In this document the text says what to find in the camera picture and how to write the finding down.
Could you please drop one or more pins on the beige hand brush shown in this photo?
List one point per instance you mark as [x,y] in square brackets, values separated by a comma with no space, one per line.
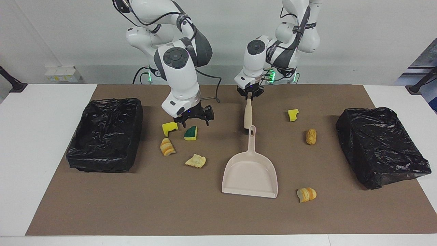
[248,116]

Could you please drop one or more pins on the pale flat bread piece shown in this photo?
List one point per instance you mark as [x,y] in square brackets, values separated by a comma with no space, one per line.
[195,161]

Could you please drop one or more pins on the white wall socket box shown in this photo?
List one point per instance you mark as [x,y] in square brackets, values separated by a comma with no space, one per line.
[63,73]

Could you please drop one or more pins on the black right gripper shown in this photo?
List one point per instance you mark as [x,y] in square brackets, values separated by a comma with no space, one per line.
[193,113]

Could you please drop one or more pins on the black clamp stand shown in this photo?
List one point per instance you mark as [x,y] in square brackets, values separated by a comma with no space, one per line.
[13,83]
[420,83]

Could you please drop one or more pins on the dark grey slanted panel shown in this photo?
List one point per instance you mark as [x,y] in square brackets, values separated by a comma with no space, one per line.
[426,56]

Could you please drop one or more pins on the orange striped bread piece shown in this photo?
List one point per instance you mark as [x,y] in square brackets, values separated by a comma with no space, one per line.
[307,194]
[167,147]

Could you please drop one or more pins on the beige plastic dustpan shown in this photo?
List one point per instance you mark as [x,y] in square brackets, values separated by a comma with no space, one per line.
[249,174]

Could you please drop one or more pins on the black bag-lined bin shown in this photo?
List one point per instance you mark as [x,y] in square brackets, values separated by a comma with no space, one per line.
[102,136]
[379,147]

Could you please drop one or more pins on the green yellow sponge piece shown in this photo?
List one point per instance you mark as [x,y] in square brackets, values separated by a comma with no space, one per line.
[191,133]

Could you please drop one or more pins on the brown potato-shaped bun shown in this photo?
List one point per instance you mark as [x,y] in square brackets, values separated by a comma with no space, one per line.
[311,136]

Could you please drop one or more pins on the notched yellow sponge piece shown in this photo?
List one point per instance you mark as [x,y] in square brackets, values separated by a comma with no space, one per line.
[168,128]

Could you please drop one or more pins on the brown table mat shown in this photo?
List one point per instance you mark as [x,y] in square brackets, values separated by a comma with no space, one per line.
[218,212]

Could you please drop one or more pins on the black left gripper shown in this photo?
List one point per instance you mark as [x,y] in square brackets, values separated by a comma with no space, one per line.
[251,91]

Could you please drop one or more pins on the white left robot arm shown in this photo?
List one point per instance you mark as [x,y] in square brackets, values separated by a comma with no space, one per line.
[254,65]

